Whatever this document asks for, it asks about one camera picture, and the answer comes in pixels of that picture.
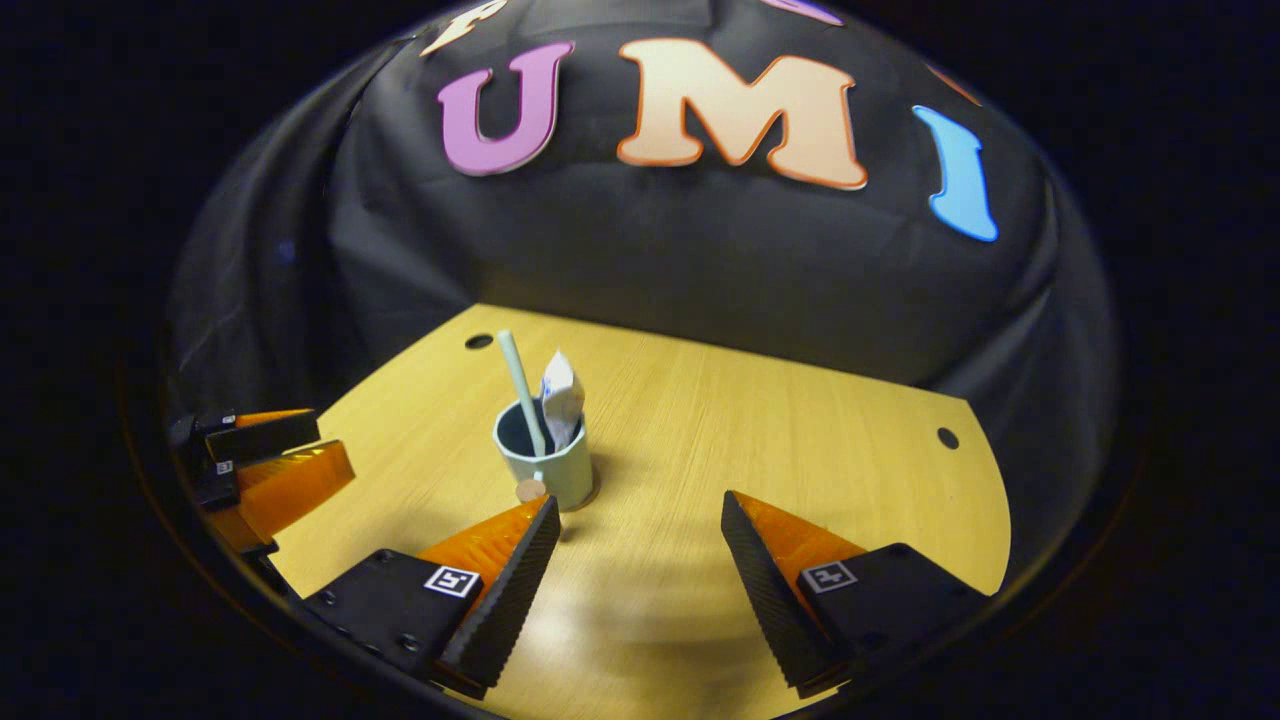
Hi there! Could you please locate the white toothpaste tube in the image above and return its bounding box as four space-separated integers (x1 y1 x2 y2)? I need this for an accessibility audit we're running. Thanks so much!
540 349 586 451

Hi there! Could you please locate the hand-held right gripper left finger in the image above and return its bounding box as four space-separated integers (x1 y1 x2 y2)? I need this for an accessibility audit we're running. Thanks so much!
303 494 562 699

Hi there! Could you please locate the black backdrop cloth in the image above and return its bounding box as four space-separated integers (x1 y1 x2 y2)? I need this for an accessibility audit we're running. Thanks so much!
170 0 1116 561

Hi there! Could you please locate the wooden desktop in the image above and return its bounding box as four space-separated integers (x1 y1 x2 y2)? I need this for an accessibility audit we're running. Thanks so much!
270 304 1011 720

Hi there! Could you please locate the pale green cup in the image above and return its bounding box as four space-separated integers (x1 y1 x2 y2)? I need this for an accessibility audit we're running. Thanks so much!
493 398 594 512

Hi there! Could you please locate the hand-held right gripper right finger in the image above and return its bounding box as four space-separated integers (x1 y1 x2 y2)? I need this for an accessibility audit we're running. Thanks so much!
721 490 991 698

